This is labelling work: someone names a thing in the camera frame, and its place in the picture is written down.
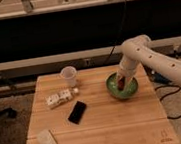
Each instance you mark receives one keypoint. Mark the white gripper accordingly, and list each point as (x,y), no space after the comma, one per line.
(125,73)

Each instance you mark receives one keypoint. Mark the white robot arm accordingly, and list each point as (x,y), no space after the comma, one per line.
(135,51)

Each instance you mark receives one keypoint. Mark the green ceramic bowl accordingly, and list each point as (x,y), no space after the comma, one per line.
(128,91)

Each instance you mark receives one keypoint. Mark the blue power adapter box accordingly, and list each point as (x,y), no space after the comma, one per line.
(159,78)

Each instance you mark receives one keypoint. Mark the clear plastic cup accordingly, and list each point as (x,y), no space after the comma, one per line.
(69,74)

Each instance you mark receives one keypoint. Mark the black rectangular block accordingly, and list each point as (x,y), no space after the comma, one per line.
(77,112)

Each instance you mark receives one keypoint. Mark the white plastic bottle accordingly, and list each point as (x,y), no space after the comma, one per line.
(61,97)

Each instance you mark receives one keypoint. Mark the beige sponge block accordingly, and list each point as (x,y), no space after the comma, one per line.
(45,137)

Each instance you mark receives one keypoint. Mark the black chair base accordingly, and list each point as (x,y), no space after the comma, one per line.
(10,112)

